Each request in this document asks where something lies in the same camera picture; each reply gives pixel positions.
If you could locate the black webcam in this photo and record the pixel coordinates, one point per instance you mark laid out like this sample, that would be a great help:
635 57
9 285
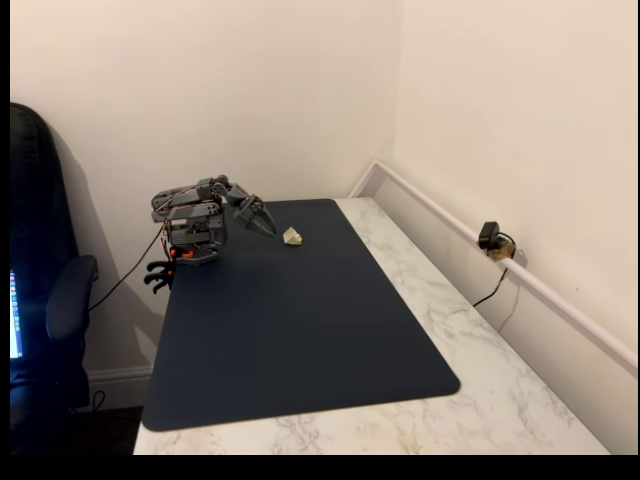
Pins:
487 235

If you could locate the tan webcam mount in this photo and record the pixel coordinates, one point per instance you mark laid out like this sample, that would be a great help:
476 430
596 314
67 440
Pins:
501 253

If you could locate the white wall rail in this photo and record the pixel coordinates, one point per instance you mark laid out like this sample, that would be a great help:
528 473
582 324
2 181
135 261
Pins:
500 260

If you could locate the white baseboard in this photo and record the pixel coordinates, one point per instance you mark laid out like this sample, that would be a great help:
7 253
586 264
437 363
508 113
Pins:
120 385

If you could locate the small white plastic object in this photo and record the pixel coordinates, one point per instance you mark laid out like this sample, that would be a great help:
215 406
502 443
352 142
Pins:
291 236

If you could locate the grey robot arm with base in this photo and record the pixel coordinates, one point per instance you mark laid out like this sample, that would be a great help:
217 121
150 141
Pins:
192 215

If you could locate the laptop screen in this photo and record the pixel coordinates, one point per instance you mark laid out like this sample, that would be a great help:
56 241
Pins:
16 315

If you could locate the black office chair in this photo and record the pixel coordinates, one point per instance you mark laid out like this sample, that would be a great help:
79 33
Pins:
40 250

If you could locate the black orange table clamp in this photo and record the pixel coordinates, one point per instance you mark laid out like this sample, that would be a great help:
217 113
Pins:
159 286
159 270

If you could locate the dark desk mat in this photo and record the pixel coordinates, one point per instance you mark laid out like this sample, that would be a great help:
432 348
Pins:
300 325

